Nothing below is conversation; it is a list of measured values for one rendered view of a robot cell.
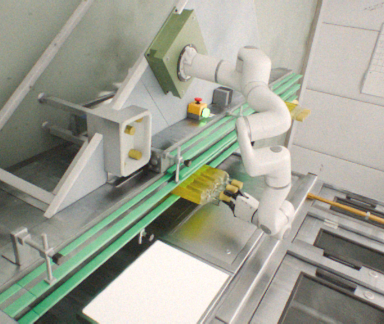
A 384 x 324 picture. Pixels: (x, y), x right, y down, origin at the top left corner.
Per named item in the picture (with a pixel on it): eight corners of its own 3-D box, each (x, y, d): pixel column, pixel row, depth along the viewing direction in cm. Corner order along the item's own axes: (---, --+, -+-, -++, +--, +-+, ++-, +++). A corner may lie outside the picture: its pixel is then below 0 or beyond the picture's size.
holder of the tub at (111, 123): (104, 182, 142) (120, 189, 139) (102, 117, 129) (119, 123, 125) (132, 165, 155) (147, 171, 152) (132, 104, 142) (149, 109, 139)
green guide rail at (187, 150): (167, 156, 151) (183, 162, 148) (167, 154, 150) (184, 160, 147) (292, 74, 286) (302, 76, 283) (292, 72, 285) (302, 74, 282)
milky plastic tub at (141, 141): (105, 171, 139) (122, 179, 135) (102, 117, 128) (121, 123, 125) (133, 155, 152) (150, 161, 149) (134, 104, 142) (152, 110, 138)
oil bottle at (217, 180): (176, 177, 166) (218, 194, 157) (177, 167, 163) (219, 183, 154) (183, 172, 170) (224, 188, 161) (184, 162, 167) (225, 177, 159)
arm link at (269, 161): (279, 155, 130) (238, 164, 131) (276, 103, 118) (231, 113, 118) (294, 184, 117) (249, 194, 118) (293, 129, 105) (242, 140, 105)
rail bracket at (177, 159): (160, 178, 151) (186, 188, 146) (162, 142, 143) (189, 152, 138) (164, 175, 154) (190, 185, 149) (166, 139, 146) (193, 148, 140)
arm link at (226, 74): (213, 88, 143) (250, 99, 136) (217, 54, 136) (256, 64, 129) (224, 82, 150) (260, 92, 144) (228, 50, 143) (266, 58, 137)
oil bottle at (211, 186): (169, 184, 162) (211, 201, 153) (170, 173, 159) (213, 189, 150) (176, 179, 166) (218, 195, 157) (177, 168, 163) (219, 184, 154)
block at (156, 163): (146, 169, 153) (160, 174, 150) (147, 149, 149) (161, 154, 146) (152, 166, 156) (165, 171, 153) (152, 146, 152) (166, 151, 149)
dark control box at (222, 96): (211, 102, 204) (225, 106, 201) (213, 89, 200) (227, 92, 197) (218, 99, 211) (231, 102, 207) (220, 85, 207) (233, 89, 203)
